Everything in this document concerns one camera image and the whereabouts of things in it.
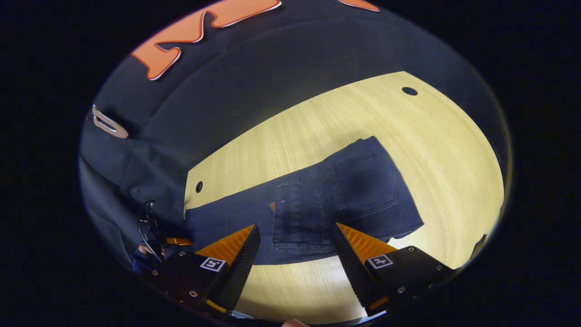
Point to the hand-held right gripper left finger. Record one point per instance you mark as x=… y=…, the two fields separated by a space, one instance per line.
x=240 y=268

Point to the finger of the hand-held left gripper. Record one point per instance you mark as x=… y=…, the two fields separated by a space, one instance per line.
x=179 y=241

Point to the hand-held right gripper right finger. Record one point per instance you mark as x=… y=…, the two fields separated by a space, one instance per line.
x=352 y=268

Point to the dark grey jeans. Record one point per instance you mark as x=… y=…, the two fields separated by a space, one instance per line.
x=358 y=190

